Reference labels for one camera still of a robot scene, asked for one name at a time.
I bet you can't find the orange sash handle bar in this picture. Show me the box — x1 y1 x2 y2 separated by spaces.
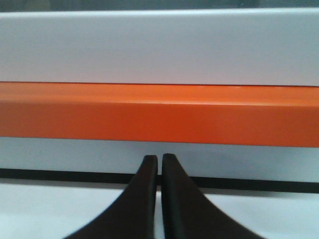
0 82 319 147

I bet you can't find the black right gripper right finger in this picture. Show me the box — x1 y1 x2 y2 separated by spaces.
161 153 259 239

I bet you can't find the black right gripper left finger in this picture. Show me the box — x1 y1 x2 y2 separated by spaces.
67 155 158 239

